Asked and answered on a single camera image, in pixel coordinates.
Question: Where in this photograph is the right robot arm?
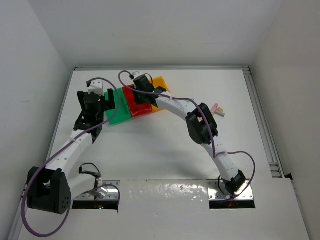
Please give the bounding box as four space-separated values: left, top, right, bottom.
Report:
129 74 246 196

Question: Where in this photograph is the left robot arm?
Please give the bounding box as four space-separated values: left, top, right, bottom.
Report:
26 89 116 215

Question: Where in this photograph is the red plastic bin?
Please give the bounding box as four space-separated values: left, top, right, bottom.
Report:
122 87 153 118

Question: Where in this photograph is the green plastic bin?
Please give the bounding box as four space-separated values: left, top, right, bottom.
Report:
104 88 132 125

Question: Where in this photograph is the yellow plastic bin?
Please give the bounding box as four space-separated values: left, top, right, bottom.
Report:
149 76 171 113

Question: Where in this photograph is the pink correction tape case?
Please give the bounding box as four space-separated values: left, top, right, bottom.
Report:
210 103 219 116

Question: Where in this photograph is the grey eraser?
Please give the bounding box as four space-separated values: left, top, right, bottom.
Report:
216 111 225 118

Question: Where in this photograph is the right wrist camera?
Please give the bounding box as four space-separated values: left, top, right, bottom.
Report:
129 70 144 81

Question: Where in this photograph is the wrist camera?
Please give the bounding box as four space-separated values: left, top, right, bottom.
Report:
129 70 144 81
86 78 105 97

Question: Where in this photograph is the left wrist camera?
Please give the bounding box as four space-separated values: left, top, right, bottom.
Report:
86 78 105 97

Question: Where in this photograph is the aluminium frame rail back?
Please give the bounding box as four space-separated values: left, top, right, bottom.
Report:
74 65 250 71

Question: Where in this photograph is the aluminium frame rail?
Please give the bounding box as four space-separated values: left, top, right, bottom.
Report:
243 67 285 179
74 65 250 71

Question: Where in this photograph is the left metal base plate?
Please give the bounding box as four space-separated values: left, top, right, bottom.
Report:
74 180 120 202

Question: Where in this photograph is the metal base plate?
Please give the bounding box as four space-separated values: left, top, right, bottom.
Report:
207 180 254 201
74 180 120 202

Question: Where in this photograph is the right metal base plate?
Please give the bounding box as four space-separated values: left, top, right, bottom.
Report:
207 180 254 201

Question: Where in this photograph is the aluminium frame rail right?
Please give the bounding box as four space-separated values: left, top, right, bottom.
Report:
243 67 285 179

